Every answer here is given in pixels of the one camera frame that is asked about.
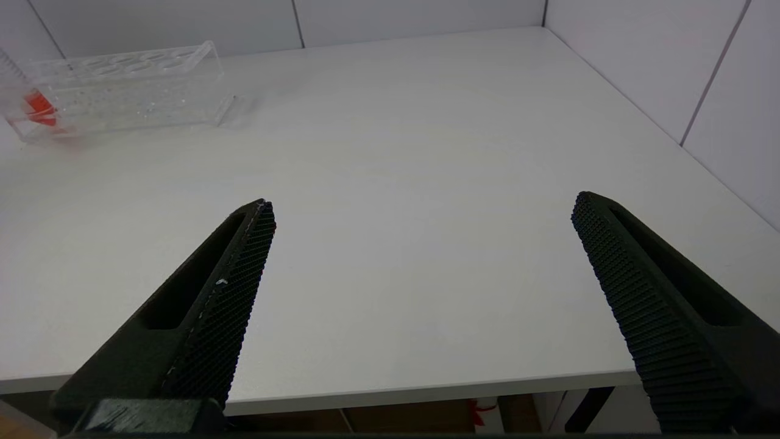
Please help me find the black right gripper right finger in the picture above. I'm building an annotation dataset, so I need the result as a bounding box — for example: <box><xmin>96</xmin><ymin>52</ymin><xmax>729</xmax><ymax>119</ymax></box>
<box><xmin>571</xmin><ymin>191</ymin><xmax>780</xmax><ymax>434</ymax></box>

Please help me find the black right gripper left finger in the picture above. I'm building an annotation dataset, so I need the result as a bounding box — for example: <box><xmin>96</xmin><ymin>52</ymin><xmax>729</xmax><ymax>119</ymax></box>
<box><xmin>51</xmin><ymin>198</ymin><xmax>277</xmax><ymax>429</ymax></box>

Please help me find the clear acrylic test tube rack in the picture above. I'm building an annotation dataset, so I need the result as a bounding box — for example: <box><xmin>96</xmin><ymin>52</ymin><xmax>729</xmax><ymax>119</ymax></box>
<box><xmin>0</xmin><ymin>40</ymin><xmax>237</xmax><ymax>145</ymax></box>

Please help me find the test tube with red pigment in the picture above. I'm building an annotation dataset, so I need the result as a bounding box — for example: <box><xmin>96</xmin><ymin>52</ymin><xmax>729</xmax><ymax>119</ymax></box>
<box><xmin>0</xmin><ymin>49</ymin><xmax>63</xmax><ymax>130</ymax></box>

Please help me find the black table leg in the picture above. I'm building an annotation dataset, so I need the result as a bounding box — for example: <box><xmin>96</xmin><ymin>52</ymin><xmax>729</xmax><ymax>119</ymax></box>
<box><xmin>564</xmin><ymin>385</ymin><xmax>617</xmax><ymax>434</ymax></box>

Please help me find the white post with red tie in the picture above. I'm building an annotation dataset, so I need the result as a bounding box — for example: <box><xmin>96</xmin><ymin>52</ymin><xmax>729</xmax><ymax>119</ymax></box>
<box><xmin>467</xmin><ymin>396</ymin><xmax>502</xmax><ymax>434</ymax></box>

